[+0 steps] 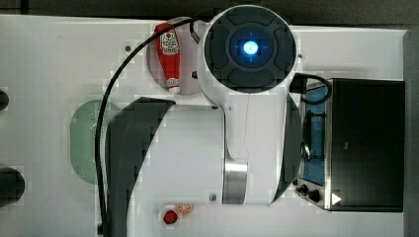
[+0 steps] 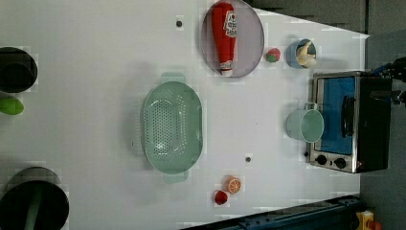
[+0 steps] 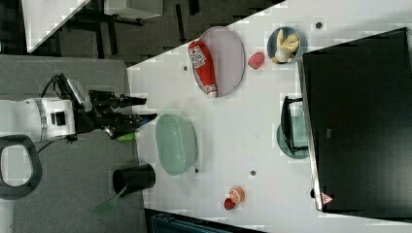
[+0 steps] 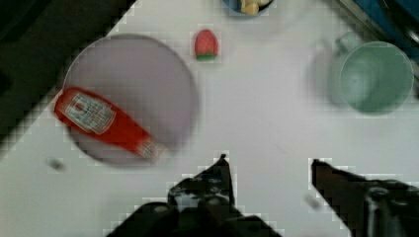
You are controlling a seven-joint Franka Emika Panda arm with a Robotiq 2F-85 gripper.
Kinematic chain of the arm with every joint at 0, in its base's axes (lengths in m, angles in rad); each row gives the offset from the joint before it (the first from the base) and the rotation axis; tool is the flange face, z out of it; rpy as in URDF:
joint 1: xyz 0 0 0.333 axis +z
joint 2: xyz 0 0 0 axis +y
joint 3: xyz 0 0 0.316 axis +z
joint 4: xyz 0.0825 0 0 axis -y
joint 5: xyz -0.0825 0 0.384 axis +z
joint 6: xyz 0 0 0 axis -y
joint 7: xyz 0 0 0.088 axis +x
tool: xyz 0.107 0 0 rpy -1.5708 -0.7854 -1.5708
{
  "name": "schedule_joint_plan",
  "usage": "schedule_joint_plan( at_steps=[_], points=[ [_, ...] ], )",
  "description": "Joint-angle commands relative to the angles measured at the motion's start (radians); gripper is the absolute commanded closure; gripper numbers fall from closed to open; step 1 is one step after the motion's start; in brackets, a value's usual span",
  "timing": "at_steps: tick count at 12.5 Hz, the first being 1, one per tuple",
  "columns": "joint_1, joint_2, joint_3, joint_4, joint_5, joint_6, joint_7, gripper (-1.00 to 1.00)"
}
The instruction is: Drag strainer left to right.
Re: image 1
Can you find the red ketchup bottle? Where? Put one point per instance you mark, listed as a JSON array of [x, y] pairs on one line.
[[168, 51]]

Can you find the orange slice toy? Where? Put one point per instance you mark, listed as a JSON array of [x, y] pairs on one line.
[[184, 208]]

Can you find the black cylinder post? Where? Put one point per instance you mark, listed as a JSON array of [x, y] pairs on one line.
[[4, 100], [12, 186]]

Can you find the black toaster oven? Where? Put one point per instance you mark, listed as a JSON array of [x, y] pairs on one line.
[[353, 146]]

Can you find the red strawberry toy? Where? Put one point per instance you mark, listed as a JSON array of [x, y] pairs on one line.
[[170, 217]]

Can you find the grey round plate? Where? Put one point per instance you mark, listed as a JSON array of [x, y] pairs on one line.
[[189, 85]]

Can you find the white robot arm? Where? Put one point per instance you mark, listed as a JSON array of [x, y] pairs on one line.
[[240, 148]]

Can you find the black cylinder post upper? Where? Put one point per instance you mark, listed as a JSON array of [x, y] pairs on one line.
[[4, 100]]

